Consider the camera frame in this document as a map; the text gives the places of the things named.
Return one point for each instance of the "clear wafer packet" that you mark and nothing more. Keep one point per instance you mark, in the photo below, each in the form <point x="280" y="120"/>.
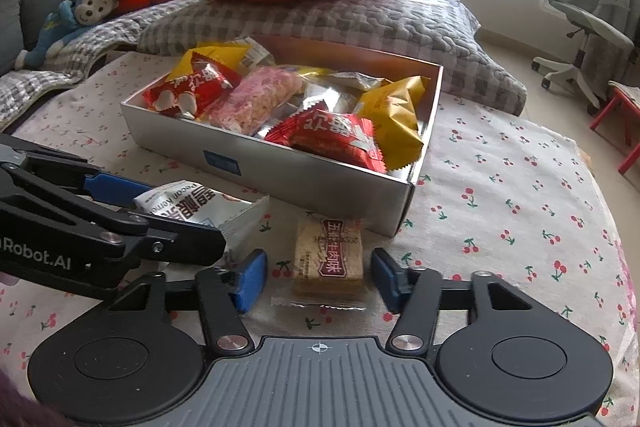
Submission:
<point x="325" y="267"/>

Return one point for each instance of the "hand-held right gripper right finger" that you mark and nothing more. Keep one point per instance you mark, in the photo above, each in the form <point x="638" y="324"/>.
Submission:
<point x="387" y="279"/>

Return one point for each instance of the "blue monkey plush toy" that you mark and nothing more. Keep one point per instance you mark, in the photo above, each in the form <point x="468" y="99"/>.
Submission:
<point x="65" y="22"/>

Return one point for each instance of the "dark maroon cloth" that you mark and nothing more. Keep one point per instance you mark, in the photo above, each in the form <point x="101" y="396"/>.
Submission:
<point x="25" y="402"/>

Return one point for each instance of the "red snack packet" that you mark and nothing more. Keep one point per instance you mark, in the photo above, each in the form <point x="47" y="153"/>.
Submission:
<point x="330" y="137"/>
<point x="195" y="87"/>

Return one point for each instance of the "pink snack bar packet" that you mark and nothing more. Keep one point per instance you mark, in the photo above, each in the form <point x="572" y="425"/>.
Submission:
<point x="250" y="99"/>

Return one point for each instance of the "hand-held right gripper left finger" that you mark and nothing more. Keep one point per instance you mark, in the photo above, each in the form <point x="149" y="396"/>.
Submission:
<point x="250" y="281"/>

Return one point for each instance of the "grey checked blanket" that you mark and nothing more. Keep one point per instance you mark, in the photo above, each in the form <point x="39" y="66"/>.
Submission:
<point x="50" y="72"/>

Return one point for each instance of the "grey office chair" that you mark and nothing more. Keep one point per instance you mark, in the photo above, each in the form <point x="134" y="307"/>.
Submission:
<point x="580" y="7"/>

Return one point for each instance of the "grey checked quilted pillow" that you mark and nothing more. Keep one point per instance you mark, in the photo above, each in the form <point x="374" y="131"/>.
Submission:
<point x="375" y="22"/>

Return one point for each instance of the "pink-lined silver gift box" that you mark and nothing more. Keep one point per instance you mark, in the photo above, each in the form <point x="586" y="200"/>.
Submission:
<point x="300" y="177"/>

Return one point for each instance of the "red plastic chair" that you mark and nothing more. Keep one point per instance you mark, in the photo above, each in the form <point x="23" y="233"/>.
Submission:
<point x="620" y="122"/>

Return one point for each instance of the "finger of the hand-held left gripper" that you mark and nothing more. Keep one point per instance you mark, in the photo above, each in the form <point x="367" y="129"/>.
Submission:
<point x="117" y="185"/>
<point x="190" y="244"/>

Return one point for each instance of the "clear packet of white candy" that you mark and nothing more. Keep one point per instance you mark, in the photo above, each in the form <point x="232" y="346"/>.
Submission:
<point x="360" y="81"/>

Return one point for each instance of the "folded paper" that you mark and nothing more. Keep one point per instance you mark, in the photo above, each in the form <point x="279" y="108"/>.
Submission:
<point x="627" y="89"/>

